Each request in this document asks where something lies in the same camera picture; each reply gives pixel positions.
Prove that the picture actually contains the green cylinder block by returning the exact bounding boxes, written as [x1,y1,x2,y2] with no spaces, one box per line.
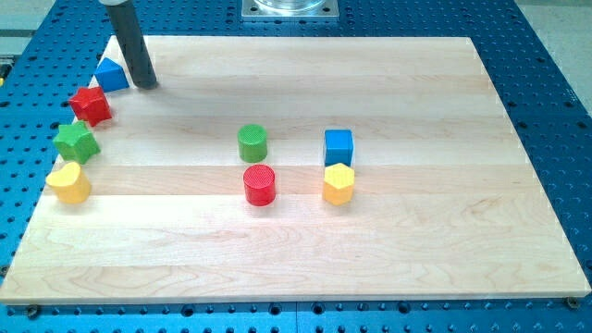
[237,124,267,163]

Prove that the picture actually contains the red cylinder block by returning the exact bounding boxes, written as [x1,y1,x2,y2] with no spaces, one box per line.
[243,164,276,206]

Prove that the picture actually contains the blue cube block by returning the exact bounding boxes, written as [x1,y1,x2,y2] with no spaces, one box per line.
[324,129,354,167]

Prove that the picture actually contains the red star block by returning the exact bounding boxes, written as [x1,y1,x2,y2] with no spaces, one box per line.
[68,86,112,127]

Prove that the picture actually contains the blue perforated metal table plate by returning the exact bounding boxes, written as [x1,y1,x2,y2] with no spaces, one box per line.
[1,0,591,332]

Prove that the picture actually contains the blue triangle block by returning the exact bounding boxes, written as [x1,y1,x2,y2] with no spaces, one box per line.
[94,57,129,93]

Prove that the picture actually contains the light wooden board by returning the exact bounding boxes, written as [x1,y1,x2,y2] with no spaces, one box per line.
[1,36,590,304]

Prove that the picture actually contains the green star block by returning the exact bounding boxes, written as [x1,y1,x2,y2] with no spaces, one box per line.
[53,120,101,165]

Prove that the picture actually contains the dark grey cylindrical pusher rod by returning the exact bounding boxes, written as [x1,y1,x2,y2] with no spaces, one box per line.
[100,0,157,90]

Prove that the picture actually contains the yellow heart block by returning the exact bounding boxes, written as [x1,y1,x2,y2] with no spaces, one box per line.
[45,162,92,204]

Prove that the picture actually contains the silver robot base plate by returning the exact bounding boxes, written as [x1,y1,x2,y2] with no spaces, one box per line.
[240,0,339,22]

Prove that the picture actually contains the yellow hexagon block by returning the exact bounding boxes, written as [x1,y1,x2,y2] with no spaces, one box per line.
[322,163,355,205]

